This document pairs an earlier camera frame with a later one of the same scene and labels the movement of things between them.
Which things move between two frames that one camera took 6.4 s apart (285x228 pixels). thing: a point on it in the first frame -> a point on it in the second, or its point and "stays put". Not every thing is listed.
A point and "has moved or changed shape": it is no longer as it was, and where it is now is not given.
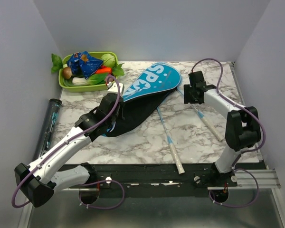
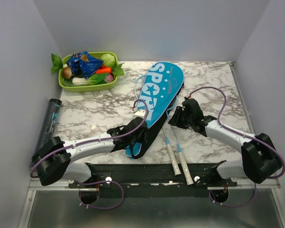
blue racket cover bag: x=146 y=96 has moved or changed shape
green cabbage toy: x=108 y=60 stays put
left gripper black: x=120 y=116 -> x=141 y=139
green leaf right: x=118 y=71 stays put
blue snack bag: x=81 y=64 stays put
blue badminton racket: x=200 y=114 has moved or changed shape
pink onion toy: x=109 y=78 stays put
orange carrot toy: x=104 y=71 stays put
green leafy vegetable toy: x=97 y=79 stays put
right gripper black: x=187 y=98 -> x=175 y=120
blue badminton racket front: x=178 y=162 -> x=175 y=165
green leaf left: x=57 y=63 stays put
